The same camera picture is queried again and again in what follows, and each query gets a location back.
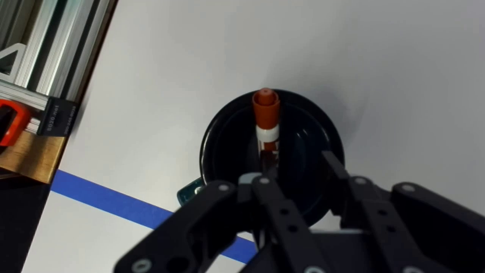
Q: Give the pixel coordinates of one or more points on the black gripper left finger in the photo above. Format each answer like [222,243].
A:
[202,222]

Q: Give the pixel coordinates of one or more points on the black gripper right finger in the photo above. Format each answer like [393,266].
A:
[429,228]

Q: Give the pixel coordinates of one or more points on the red and white marker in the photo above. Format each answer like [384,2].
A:
[266,108]

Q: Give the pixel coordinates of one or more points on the dark teal cup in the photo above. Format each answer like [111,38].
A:
[313,131]

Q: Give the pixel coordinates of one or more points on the short blue tape strip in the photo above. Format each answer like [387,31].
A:
[101,198]

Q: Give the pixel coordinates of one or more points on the brown wooden board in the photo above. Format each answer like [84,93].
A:
[31,157]

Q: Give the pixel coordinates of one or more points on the orange clamp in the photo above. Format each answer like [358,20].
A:
[13,122]

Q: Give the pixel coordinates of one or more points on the black rail end bracket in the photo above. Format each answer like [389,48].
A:
[57,116]

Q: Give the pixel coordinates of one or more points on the aluminium rail frame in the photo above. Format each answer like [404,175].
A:
[51,40]

